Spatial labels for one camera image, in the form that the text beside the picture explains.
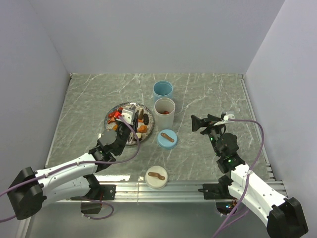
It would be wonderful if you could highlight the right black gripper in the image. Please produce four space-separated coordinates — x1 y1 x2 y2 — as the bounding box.
191 114 226 157

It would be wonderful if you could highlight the white lid brown handle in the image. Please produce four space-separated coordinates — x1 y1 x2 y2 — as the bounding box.
145 166 168 189

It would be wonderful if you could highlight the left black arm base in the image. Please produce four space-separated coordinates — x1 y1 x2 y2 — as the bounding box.
70 184 116 217

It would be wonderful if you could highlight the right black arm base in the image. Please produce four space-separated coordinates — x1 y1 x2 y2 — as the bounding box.
198 183 236 215

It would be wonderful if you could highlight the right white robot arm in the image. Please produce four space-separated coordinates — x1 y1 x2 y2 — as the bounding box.
191 113 309 238

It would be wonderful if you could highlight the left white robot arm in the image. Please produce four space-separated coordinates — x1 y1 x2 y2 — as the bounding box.
5 115 138 220

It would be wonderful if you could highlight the speckled grey plate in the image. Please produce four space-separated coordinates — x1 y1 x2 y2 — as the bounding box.
104 102 155 142

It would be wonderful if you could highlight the white cylindrical container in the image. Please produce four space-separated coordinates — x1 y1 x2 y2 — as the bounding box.
154 98 175 130

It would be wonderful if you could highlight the black oval toy food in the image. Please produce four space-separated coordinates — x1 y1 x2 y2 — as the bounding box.
143 114 150 125

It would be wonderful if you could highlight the blue cylindrical container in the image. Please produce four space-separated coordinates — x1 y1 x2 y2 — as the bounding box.
153 81 173 103

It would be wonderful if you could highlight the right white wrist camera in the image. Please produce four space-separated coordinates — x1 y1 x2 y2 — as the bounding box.
214 112 235 126

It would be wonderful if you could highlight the blue lid brown handle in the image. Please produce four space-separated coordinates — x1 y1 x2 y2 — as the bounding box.
157 129 178 150

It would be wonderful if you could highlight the aluminium front rail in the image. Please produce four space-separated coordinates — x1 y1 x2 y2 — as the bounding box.
31 180 289 203

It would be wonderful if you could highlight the aluminium rail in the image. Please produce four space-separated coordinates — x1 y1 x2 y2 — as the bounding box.
31 180 289 203
238 74 276 181

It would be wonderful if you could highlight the aluminium right side rail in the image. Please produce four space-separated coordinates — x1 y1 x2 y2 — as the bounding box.
238 74 276 181

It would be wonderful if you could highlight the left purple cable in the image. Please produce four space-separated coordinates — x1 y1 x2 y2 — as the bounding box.
0 114 141 223

